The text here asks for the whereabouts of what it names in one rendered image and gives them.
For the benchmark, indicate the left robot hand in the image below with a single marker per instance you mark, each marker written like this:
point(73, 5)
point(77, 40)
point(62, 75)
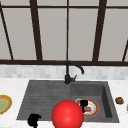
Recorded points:
point(33, 120)

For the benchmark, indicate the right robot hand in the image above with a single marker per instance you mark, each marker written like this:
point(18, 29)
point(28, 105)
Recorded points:
point(83, 104)

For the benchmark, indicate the small brown food piece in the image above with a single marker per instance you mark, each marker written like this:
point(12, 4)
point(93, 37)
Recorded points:
point(88, 108)

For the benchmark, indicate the white plate orange rim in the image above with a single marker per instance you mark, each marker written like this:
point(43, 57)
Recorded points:
point(92, 107)

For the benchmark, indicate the red ball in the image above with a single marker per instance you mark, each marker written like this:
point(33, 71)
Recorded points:
point(67, 114)

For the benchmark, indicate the grey sink with draining board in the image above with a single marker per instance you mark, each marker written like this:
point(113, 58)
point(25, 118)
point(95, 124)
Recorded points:
point(43, 96)

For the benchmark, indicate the black tap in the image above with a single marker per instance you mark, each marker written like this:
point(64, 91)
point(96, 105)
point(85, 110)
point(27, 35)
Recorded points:
point(68, 73)

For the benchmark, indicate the small brown round thing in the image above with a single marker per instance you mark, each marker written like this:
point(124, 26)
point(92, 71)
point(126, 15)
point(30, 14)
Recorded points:
point(119, 100)

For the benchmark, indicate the dark framed window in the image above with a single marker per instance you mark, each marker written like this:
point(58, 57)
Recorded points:
point(53, 30)

